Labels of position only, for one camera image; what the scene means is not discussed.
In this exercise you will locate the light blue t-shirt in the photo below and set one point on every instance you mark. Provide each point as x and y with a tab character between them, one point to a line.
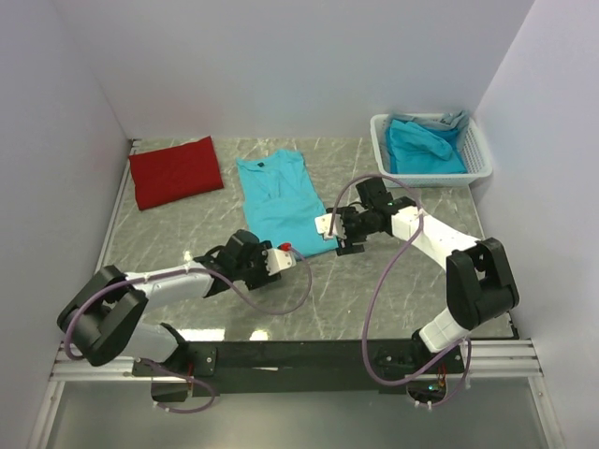
280	202

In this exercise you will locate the blue t-shirt in basket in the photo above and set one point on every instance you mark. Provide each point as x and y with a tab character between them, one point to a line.
416	149

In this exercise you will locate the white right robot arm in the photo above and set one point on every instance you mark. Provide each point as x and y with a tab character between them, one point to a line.
480	285

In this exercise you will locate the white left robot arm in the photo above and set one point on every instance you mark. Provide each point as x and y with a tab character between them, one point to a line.
102	321

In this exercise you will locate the white plastic laundry basket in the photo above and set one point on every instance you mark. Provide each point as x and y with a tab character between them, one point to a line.
474	153

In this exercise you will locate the aluminium frame rail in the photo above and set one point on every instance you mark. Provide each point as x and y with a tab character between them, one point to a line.
489	359

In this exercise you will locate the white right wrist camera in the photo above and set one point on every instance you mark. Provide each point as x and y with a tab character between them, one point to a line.
328	226

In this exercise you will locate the grey t-shirt in basket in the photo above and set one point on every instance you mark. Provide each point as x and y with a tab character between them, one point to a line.
440	122

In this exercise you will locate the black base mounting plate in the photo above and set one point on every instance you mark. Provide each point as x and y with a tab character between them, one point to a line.
270	366

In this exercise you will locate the folded red t-shirt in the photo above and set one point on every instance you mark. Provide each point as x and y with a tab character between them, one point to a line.
167	175

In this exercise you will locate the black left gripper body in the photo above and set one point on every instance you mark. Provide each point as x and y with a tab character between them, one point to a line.
255	272

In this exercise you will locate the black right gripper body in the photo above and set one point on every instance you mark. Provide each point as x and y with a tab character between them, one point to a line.
357	227

